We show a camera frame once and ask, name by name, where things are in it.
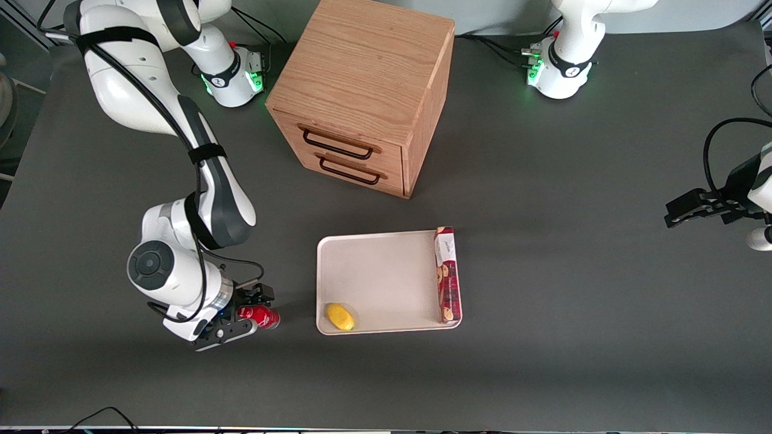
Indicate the dark grey table mat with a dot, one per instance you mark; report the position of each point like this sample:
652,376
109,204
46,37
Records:
543,361

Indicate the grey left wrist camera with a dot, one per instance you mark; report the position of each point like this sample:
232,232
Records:
761,239

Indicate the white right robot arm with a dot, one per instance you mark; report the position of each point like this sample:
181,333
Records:
132,90

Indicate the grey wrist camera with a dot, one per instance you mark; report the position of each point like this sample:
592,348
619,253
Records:
220,336
761,239

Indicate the cream plastic tray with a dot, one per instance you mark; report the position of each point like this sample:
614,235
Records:
386,277

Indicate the yellow lemon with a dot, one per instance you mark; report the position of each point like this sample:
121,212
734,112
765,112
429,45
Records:
341,317

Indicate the aluminium frame rail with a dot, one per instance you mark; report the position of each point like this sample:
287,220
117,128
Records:
27,31

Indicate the red coke bottle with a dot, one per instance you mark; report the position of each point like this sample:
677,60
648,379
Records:
265,317

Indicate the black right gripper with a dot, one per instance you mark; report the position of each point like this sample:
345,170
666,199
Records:
243,298

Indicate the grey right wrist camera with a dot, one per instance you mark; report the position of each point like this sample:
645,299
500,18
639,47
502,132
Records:
220,336

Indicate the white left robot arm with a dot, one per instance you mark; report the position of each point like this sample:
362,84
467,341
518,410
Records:
573,60

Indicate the wooden drawer front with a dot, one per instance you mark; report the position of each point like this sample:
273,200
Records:
392,181
389,155

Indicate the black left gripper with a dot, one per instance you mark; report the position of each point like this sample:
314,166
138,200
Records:
737,179

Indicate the wooden drawer cabinet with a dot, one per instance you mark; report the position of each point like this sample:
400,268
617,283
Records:
362,60

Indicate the red cookie box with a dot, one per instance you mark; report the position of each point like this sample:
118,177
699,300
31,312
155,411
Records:
449,283

